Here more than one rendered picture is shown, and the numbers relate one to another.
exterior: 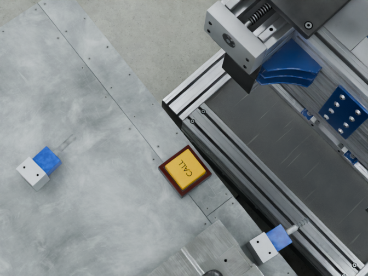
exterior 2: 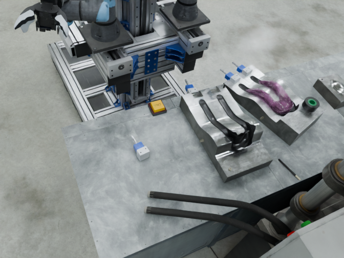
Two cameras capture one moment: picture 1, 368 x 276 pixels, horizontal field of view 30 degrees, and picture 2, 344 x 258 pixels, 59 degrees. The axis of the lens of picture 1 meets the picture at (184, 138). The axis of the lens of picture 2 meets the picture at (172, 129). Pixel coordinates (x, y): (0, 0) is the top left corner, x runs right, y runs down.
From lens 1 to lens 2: 0.99 m
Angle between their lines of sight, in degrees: 35
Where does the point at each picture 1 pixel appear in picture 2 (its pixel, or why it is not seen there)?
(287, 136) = not seen: hidden behind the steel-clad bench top
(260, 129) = not seen: hidden behind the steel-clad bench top
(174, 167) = (156, 107)
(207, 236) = (187, 99)
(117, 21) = (48, 174)
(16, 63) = (89, 152)
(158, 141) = (142, 113)
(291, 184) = not seen: hidden behind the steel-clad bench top
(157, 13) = (52, 157)
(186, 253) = (191, 107)
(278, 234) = (188, 86)
